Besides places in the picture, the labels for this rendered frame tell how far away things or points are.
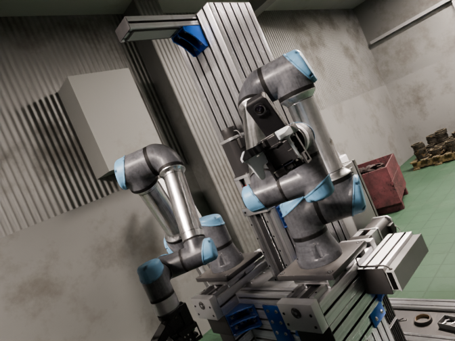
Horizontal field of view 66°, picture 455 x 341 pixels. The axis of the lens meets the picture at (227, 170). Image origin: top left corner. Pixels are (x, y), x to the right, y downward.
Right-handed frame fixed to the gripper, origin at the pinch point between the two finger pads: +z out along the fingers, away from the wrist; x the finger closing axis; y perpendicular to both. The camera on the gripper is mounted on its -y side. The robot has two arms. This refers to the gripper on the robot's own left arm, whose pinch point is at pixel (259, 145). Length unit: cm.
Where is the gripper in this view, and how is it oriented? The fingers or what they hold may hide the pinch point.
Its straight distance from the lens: 57.8
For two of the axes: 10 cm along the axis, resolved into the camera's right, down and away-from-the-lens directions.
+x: -7.9, 4.8, 3.9
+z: -3.5, 1.8, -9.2
